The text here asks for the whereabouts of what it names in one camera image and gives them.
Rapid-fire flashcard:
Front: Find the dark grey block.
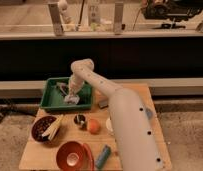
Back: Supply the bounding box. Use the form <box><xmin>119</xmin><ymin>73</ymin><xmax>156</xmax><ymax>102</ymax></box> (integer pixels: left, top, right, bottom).
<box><xmin>98</xmin><ymin>99</ymin><xmax>108</xmax><ymax>109</ymax></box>

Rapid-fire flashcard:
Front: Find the wooden board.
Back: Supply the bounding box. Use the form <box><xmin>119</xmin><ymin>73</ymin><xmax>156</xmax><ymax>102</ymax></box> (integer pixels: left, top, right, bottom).
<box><xmin>19</xmin><ymin>83</ymin><xmax>172</xmax><ymax>171</ymax></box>

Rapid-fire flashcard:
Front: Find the green plastic tray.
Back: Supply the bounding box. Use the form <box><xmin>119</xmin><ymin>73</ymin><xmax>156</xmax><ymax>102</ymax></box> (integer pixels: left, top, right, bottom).
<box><xmin>40</xmin><ymin>77</ymin><xmax>93</xmax><ymax>112</ymax></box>

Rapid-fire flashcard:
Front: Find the orange fruit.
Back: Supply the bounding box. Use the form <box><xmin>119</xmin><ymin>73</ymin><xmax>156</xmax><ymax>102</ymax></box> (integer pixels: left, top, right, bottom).
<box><xmin>87</xmin><ymin>119</ymin><xmax>101</xmax><ymax>134</ymax></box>

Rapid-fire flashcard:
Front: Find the right grey post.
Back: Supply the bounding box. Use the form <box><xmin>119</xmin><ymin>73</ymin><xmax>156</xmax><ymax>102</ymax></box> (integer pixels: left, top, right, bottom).
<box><xmin>113</xmin><ymin>1</ymin><xmax>124</xmax><ymax>35</ymax></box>

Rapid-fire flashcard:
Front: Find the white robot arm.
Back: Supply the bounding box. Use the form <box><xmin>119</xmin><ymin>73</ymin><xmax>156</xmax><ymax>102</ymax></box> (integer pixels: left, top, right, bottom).
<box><xmin>69</xmin><ymin>59</ymin><xmax>164</xmax><ymax>171</ymax></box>

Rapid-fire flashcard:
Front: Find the white round cup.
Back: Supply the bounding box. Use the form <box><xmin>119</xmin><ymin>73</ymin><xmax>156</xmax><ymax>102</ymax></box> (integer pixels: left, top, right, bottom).
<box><xmin>106</xmin><ymin>117</ymin><xmax>113</xmax><ymax>134</ymax></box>

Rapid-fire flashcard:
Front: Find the dark brown bowl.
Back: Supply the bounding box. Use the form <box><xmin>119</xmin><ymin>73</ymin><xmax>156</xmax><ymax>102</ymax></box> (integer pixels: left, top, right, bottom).
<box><xmin>31</xmin><ymin>116</ymin><xmax>56</xmax><ymax>142</ymax></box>

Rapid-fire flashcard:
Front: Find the small dark metal cup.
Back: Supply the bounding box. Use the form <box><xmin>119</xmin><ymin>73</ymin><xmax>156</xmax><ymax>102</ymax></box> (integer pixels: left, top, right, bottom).
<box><xmin>74</xmin><ymin>114</ymin><xmax>87</xmax><ymax>129</ymax></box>

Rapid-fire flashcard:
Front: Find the grey white towel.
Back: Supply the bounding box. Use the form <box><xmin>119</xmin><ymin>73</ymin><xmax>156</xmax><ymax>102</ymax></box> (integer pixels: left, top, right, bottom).
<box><xmin>56</xmin><ymin>82</ymin><xmax>81</xmax><ymax>105</ymax></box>

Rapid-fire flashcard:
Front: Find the grey post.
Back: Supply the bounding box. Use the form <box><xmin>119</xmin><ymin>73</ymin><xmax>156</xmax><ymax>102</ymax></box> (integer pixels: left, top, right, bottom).
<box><xmin>113</xmin><ymin>1</ymin><xmax>124</xmax><ymax>35</ymax></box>
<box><xmin>48</xmin><ymin>2</ymin><xmax>64</xmax><ymax>36</ymax></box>

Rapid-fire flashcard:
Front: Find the red lacquer bowl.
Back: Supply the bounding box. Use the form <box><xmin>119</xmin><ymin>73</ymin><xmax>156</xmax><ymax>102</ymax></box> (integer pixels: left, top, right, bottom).
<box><xmin>56</xmin><ymin>141</ymin><xmax>86</xmax><ymax>171</ymax></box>

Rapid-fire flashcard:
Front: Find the blue green cylinder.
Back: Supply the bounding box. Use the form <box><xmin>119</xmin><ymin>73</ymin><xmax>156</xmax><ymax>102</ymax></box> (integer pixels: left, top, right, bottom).
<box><xmin>95</xmin><ymin>145</ymin><xmax>111</xmax><ymax>170</ymax></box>

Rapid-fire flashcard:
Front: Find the left grey post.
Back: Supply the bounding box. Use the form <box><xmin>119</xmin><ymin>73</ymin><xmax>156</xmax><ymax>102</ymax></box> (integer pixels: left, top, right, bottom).
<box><xmin>48</xmin><ymin>2</ymin><xmax>64</xmax><ymax>36</ymax></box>

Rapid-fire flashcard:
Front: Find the black machine in background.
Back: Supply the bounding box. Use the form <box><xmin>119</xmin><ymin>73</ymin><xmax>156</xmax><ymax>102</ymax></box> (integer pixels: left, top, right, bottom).
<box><xmin>141</xmin><ymin>0</ymin><xmax>203</xmax><ymax>29</ymax></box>

